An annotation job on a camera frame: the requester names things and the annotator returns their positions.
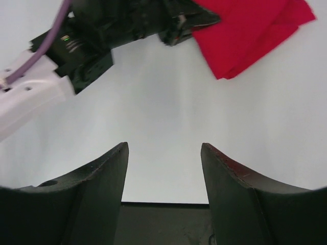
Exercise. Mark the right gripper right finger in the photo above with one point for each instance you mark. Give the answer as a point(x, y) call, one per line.
point(250, 208)

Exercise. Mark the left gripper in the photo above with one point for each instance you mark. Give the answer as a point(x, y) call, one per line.
point(168, 20)

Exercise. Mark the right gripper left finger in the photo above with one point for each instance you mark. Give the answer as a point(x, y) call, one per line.
point(80, 207)

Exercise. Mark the crimson red t shirt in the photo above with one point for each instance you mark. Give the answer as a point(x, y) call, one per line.
point(248, 30)

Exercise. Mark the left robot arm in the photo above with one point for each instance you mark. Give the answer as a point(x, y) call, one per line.
point(76, 50)

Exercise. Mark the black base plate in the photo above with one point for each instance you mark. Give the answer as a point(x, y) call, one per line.
point(164, 223)

